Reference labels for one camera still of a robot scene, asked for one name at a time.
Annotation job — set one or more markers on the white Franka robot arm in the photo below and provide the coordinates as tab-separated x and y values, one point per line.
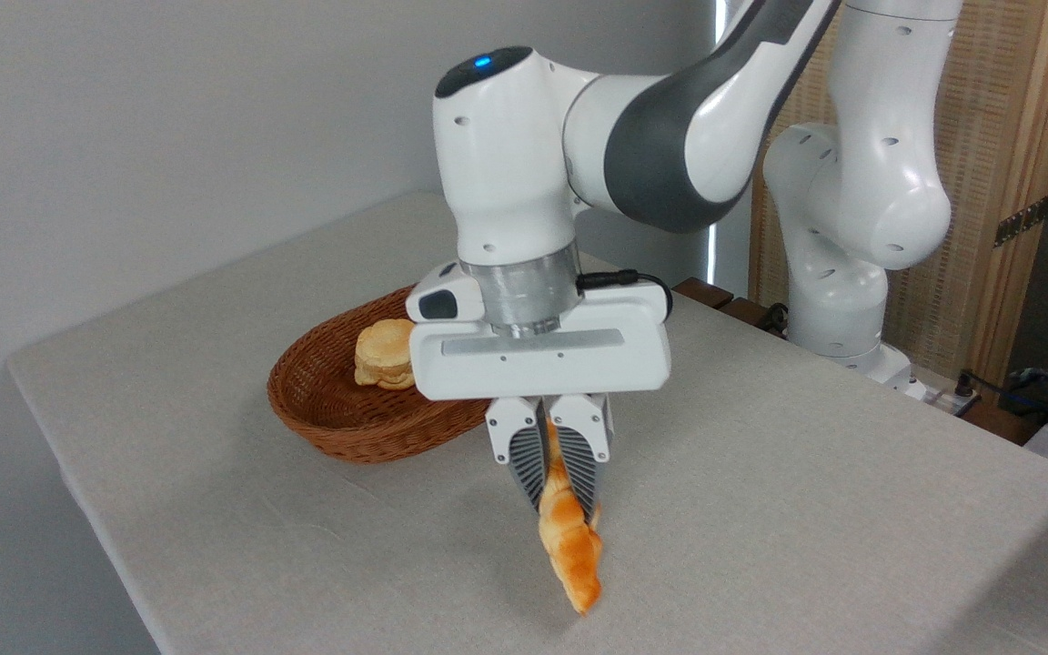
506	164

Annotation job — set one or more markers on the round pale bread bun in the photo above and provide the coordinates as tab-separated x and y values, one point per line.
383	355

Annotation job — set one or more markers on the grey tablecloth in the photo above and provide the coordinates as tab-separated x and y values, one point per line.
760	500

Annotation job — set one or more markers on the metal screen hinge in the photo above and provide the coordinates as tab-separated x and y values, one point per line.
1022	221

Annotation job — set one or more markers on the bright vertical light strip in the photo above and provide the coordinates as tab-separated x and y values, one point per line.
713	259

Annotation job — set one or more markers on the brown wicker basket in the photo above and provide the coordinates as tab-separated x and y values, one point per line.
342	428

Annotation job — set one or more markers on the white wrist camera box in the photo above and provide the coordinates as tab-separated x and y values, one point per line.
440	300

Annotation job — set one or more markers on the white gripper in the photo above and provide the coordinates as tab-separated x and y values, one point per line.
542	368

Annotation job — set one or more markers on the braided golden bread loaf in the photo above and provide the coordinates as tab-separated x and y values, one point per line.
569	546

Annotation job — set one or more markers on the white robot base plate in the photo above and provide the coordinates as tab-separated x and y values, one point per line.
920	387

